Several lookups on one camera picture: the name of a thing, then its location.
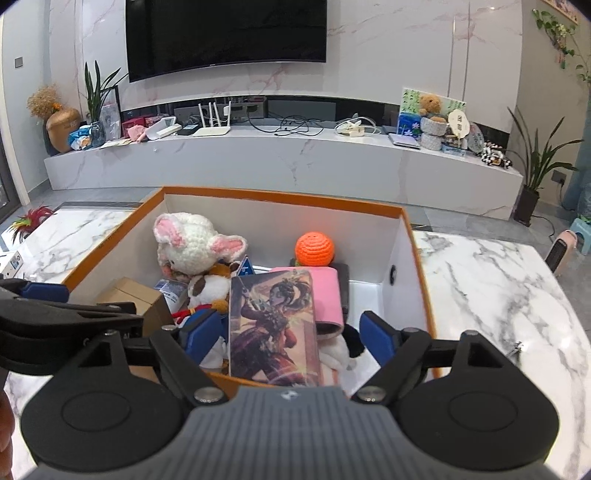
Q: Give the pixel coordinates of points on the small white box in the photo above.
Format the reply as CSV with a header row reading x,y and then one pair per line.
x,y
9,265

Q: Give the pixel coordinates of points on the grey knitted pots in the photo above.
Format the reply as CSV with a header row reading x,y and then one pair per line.
x,y
433,134

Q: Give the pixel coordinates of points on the brown teddy bear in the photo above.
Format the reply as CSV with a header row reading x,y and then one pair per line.
x,y
431,106

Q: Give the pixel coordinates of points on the white pink crochet bunny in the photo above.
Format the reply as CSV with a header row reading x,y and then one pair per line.
x,y
194,240

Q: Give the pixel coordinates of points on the illustrated character card box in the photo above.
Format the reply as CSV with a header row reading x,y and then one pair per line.
x,y
272,327

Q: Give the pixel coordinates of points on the wall switch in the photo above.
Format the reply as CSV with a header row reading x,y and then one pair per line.
x,y
18,62

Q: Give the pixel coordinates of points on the hanging vine plant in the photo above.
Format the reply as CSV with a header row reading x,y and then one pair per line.
x,y
561,32

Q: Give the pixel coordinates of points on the white wifi router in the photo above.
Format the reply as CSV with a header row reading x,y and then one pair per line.
x,y
211,127

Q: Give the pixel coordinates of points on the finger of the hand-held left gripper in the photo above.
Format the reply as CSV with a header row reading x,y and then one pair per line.
x,y
69,318
44,291

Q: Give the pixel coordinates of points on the gold round vase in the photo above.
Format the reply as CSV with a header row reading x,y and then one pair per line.
x,y
62,129

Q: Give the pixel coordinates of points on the wall outlet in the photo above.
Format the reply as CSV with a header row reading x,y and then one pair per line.
x,y
559,176

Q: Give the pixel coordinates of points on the tall green leaf plant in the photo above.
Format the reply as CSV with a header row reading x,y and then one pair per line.
x,y
94,97

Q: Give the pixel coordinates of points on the orange crochet ball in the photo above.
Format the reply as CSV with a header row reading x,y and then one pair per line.
x,y
315,249

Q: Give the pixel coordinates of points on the white lotion tube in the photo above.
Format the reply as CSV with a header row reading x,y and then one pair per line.
x,y
171,290

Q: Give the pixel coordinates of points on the brown white red panda plush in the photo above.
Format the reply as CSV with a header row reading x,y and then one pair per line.
x,y
207,288

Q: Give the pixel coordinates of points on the blue card with white border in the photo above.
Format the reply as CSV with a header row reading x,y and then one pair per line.
x,y
245,265

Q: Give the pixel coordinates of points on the pink case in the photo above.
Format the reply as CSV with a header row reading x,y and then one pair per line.
x,y
330,295

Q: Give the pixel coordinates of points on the white marble tv console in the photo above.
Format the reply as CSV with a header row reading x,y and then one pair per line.
x,y
277,152

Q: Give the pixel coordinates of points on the framed wall picture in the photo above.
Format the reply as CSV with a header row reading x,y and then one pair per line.
x,y
561,7

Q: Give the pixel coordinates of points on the grey laptop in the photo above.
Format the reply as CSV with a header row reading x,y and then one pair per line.
x,y
404,140

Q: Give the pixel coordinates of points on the green blue flower painting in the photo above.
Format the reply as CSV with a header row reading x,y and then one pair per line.
x,y
408,110

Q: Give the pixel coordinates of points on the red green feather decoration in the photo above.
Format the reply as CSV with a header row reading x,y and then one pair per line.
x,y
30,221

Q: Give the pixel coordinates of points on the green plastic stool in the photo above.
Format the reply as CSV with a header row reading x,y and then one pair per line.
x,y
581,233

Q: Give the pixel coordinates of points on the dark grey gift box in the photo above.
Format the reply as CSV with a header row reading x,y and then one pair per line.
x,y
342,281

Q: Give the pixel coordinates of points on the red boxes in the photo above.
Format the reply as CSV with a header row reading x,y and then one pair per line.
x,y
134,122

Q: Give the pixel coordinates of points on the white plush with black ear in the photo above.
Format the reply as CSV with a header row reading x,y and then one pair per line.
x,y
334,353

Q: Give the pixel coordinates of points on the black picture frame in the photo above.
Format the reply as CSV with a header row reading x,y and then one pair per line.
x,y
111,120

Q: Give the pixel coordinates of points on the pink small toy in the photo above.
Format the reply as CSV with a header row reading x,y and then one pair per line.
x,y
136,133

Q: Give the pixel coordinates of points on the decorative plate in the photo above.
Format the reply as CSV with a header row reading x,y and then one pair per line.
x,y
475,138

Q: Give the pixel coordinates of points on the potted plant in black pot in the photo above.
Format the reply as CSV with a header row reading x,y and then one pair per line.
x,y
528,203

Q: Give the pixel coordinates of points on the blue snack bags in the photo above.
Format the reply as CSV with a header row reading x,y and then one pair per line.
x,y
81,136

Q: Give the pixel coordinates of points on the round cream paper fan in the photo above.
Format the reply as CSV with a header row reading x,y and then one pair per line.
x,y
458,122

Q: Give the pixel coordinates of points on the pink space heater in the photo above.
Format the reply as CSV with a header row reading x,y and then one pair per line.
x,y
563,251

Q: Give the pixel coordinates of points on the orange cardboard box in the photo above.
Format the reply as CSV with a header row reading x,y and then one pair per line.
x,y
369,240

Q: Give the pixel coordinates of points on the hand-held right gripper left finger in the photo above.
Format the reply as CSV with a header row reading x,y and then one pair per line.
x,y
203,334

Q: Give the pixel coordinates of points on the black white cow figure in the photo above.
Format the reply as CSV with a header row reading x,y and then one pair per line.
x,y
496,154

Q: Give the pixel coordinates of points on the black wall television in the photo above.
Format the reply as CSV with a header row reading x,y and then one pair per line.
x,y
226,37

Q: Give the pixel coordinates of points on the small gold cardboard box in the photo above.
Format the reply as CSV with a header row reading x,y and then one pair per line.
x,y
134,300

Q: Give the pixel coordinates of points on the white power strip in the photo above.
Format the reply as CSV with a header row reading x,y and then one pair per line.
x,y
353,129

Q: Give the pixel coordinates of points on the white tilted device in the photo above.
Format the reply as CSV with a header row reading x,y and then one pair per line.
x,y
161,127

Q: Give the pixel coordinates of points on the dried yellow flowers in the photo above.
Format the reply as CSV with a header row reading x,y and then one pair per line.
x,y
44,99

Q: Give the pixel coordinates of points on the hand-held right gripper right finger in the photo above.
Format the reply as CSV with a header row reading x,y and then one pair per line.
x,y
376,334

